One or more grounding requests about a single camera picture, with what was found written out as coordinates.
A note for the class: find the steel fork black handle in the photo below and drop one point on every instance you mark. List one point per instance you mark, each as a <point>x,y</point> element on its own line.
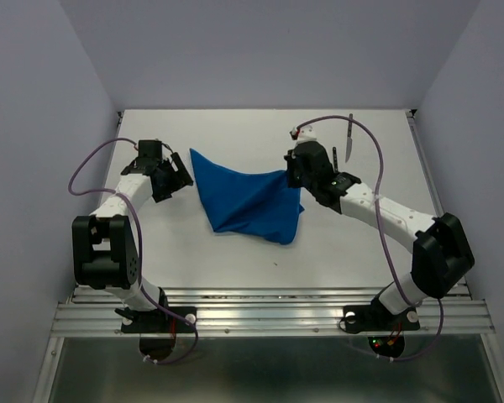
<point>335,159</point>

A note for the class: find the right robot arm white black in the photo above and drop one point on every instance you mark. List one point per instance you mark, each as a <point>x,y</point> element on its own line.
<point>441,254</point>

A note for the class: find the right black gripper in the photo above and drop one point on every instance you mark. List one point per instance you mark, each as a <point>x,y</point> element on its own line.
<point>291,161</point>

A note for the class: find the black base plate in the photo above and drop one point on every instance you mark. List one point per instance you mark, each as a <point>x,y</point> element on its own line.
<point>150,322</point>
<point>367,318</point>

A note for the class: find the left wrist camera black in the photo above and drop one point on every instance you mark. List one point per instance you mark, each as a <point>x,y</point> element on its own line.
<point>150,152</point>

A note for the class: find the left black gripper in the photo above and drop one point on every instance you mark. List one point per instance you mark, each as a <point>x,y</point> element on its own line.
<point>180,178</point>

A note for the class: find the blue cloth napkin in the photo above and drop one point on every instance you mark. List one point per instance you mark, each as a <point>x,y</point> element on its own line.
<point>260,205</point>

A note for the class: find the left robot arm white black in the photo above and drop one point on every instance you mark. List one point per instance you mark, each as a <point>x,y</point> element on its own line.
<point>108,243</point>

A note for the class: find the steel knife black handle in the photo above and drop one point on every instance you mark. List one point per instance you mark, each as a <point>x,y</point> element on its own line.
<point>349,140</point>

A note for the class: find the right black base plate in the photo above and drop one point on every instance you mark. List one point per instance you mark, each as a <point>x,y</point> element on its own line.
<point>367,318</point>

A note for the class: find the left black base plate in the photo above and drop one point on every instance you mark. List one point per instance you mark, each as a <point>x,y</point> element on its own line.
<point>150,322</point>

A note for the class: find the aluminium front rail frame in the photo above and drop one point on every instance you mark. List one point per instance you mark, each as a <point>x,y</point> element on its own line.
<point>255,312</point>

